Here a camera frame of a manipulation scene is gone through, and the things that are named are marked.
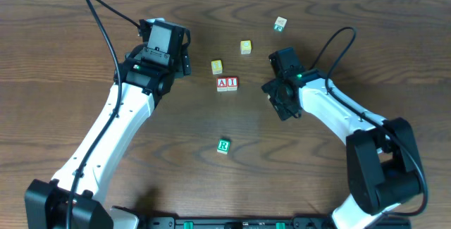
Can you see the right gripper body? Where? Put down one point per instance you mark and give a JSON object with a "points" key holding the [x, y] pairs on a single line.
{"points": [[280, 99]]}

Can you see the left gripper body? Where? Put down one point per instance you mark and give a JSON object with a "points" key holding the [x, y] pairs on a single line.
{"points": [[187, 58]]}

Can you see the red letter I block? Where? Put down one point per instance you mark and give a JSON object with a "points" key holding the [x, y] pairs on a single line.
{"points": [[232, 83]]}

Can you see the yellow top wooden block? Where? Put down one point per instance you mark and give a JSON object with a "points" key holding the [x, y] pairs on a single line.
{"points": [[217, 67]]}

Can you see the red letter A block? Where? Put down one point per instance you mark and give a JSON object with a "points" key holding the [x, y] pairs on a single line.
{"points": [[221, 84]]}

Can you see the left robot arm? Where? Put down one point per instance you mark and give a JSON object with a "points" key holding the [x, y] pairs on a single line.
{"points": [[74, 197]]}

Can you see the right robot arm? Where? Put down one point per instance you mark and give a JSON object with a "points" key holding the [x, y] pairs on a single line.
{"points": [[383, 164]]}

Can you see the yellow top block far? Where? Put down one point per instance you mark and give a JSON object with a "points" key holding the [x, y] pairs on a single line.
{"points": [[245, 47]]}

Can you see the green sided wooden block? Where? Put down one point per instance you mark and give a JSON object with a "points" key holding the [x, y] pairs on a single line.
{"points": [[280, 24]]}

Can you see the green letter R block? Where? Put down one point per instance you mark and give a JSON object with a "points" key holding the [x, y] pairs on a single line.
{"points": [[223, 146]]}

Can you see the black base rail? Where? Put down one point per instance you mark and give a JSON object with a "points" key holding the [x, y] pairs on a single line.
{"points": [[238, 223]]}

